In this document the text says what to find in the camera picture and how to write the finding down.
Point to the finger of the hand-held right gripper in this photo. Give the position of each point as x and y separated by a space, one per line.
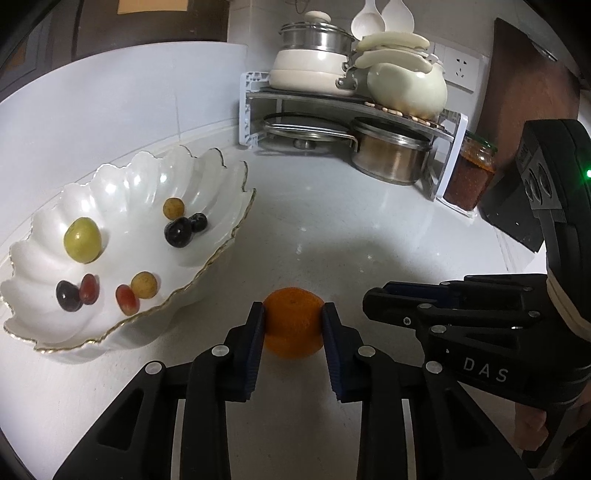
392 309
401 287

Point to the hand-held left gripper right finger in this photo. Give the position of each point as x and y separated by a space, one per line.
332 350

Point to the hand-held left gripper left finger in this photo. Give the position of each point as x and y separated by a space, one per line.
251 350

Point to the orange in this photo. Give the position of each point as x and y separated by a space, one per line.
292 323

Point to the longan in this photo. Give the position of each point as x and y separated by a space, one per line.
144 284
173 207

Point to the red grape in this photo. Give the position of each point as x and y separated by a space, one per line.
89 288
127 299

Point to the blueberry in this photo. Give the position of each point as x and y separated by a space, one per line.
199 222

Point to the dark round plum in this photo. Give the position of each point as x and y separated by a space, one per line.
179 231

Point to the dark cleft plum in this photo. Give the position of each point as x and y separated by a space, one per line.
69 295

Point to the white scalloped bowl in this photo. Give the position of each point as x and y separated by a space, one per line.
138 184

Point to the green grape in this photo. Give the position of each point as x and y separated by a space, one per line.
82 240

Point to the person's right hand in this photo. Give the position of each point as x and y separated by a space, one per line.
531 429

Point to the jar of red sauce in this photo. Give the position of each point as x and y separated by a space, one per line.
471 173

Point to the stainless steel pot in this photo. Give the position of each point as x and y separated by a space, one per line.
390 152

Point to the wooden bead trivet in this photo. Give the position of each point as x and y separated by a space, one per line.
401 113

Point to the metal pan lid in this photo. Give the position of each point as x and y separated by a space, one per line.
307 134

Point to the cream ceramic pot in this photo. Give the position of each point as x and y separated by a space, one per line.
406 87

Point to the white and grey shelf rack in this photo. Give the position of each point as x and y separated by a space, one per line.
249 110

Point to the cream stacked pans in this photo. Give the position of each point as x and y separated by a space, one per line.
309 69

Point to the large brown cutting board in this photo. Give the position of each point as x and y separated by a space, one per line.
531 78

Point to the steel pot with glass lid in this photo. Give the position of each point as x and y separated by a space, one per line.
318 34

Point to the white soup ladle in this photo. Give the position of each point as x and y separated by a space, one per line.
367 21

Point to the white rice paddle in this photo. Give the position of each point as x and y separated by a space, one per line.
397 16

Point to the white wall outlet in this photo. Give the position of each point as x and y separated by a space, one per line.
459 67

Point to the brown wooden window frame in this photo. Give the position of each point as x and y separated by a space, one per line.
69 27

